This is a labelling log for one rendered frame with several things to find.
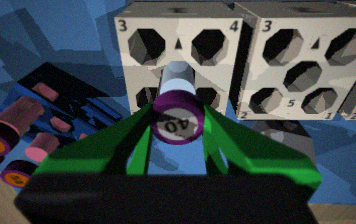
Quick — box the blue flat mat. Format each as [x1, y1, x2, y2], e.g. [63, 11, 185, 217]
[0, 0, 356, 205]

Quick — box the blue tube rack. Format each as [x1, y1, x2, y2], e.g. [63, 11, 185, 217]
[0, 62, 123, 150]

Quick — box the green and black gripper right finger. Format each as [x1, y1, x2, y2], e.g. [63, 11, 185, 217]
[202, 104, 322, 202]

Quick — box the grey button housing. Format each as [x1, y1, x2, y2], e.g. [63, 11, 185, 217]
[251, 120, 317, 168]

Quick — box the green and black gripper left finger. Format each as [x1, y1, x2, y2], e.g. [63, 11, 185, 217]
[32, 104, 153, 175]

